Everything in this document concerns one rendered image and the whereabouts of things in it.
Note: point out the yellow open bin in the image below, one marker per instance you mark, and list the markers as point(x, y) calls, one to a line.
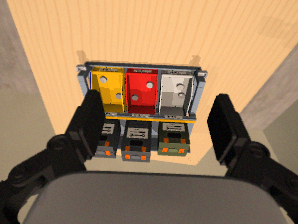
point(115, 84)

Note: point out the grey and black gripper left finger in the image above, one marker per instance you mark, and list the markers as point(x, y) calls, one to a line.
point(64, 153)

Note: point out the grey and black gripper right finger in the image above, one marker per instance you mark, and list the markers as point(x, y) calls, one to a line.
point(233, 146)

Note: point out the red bin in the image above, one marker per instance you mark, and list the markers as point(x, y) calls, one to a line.
point(136, 80)

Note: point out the dark grey metal shelf frame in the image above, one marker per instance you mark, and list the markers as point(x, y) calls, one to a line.
point(198, 87)

